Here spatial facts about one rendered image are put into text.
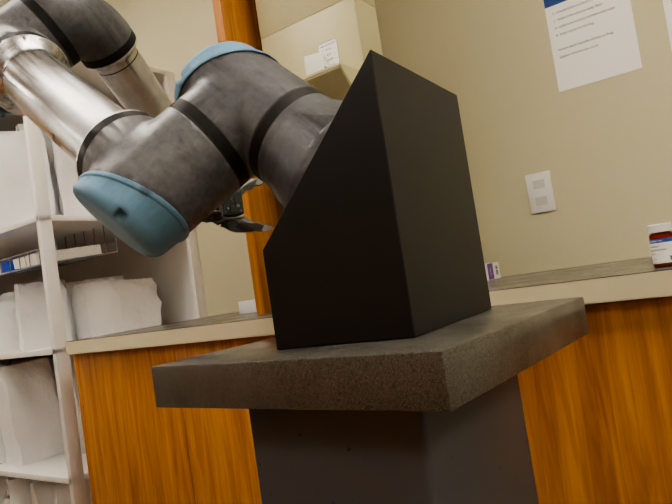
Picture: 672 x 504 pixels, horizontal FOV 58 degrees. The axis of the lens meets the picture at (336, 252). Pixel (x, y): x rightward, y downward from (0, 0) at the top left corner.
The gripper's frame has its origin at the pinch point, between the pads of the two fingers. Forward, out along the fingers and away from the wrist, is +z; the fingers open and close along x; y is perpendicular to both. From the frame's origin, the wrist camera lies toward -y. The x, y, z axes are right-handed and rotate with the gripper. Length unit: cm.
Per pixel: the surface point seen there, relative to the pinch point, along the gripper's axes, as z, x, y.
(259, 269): 4.3, -14.2, -22.0
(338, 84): 19.8, 26.9, 8.0
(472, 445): -22, -36, 90
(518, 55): 79, 36, 11
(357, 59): 28.1, 34.6, 5.4
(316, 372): -36, -27, 90
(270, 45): 16, 48, -19
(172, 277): 6, -8, -131
